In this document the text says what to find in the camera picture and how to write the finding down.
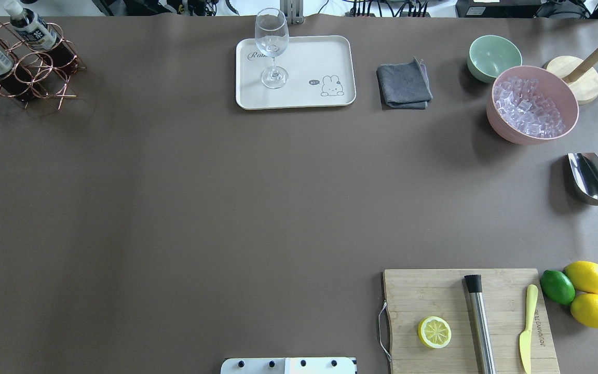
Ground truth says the oolong tea bottle white cap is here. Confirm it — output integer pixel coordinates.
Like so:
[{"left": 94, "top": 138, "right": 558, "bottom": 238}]
[{"left": 3, "top": 1, "right": 78, "bottom": 76}]

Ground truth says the cream rabbit serving tray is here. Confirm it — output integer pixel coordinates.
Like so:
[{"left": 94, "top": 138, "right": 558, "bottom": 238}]
[{"left": 235, "top": 35, "right": 356, "bottom": 110}]

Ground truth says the folded grey cloth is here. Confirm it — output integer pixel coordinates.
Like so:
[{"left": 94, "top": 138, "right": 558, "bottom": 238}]
[{"left": 376, "top": 59, "right": 433, "bottom": 110}]

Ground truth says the bamboo cutting board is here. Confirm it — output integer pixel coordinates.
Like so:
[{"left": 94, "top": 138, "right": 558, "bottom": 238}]
[{"left": 384, "top": 269, "right": 539, "bottom": 373}]

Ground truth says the clear wine glass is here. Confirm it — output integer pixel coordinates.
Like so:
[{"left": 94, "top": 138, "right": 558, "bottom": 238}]
[{"left": 255, "top": 7, "right": 289, "bottom": 89}]

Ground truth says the half lemon slice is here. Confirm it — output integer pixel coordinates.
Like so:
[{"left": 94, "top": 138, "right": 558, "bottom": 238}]
[{"left": 417, "top": 316, "right": 452, "bottom": 350}]

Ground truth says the green ceramic bowl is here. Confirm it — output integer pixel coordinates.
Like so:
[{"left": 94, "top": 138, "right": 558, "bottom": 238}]
[{"left": 467, "top": 35, "right": 523, "bottom": 83}]

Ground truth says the pink bowl of ice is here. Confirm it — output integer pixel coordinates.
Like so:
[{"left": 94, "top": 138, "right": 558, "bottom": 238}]
[{"left": 486, "top": 65, "right": 579, "bottom": 144}]

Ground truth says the steel muddler black tip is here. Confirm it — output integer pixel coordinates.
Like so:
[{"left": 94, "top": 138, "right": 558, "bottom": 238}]
[{"left": 464, "top": 274, "right": 497, "bottom": 373}]

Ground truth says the yellow plastic knife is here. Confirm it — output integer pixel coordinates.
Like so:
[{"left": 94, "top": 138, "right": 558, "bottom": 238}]
[{"left": 518, "top": 284, "right": 538, "bottom": 373}]

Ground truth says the green lime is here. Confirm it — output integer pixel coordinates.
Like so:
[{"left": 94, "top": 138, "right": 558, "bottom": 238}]
[{"left": 539, "top": 270, "right": 575, "bottom": 305}]

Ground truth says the steel ice scoop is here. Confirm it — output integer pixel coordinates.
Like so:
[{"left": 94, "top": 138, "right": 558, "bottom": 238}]
[{"left": 567, "top": 152, "right": 598, "bottom": 206}]

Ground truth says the upper yellow lemon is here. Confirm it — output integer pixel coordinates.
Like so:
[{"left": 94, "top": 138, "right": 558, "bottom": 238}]
[{"left": 563, "top": 260, "right": 598, "bottom": 294}]

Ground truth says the yellow lemon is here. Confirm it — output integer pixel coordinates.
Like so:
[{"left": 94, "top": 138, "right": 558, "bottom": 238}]
[
  {"left": 563, "top": 260, "right": 598, "bottom": 294},
  {"left": 570, "top": 293, "right": 598, "bottom": 329}
]

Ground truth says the wooden glass drying stand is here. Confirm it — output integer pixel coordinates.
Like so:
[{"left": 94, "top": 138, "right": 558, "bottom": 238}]
[{"left": 544, "top": 48, "right": 598, "bottom": 105}]

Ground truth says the lower yellow lemon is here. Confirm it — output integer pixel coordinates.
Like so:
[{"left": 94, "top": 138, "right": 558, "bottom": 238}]
[{"left": 570, "top": 293, "right": 598, "bottom": 329}]

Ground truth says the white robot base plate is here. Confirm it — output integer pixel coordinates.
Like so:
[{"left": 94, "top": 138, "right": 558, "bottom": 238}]
[{"left": 220, "top": 357, "right": 358, "bottom": 373}]

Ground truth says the copper wire bottle basket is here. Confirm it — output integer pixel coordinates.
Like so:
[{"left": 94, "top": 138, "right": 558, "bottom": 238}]
[{"left": 0, "top": 15, "right": 86, "bottom": 109}]

